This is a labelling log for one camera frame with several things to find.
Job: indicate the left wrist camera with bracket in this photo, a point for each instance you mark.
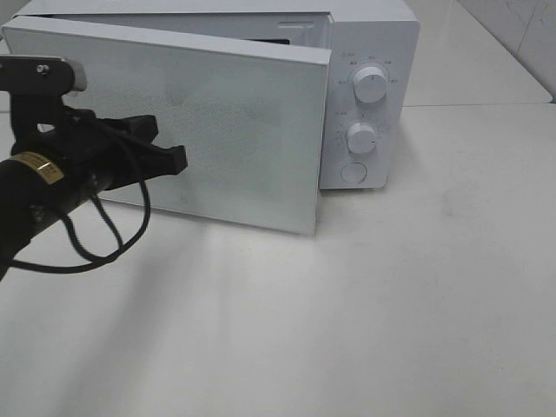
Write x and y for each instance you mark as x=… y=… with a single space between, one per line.
x=36 y=85

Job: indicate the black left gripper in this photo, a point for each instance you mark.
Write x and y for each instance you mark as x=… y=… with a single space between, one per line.
x=82 y=142

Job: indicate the upper white power knob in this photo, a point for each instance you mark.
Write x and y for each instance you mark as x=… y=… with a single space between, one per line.
x=370 y=83

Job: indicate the round white door button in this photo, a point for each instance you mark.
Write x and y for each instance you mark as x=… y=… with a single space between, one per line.
x=354 y=172

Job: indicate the white microwave oven body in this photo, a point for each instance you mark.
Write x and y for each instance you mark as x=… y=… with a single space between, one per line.
x=351 y=33

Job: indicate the white microwave door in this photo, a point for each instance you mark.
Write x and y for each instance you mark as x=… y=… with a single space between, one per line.
x=250 y=115

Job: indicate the lower white timer knob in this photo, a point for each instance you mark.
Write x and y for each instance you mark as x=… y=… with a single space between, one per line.
x=361 y=138

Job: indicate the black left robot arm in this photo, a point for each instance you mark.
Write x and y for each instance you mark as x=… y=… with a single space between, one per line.
x=50 y=174

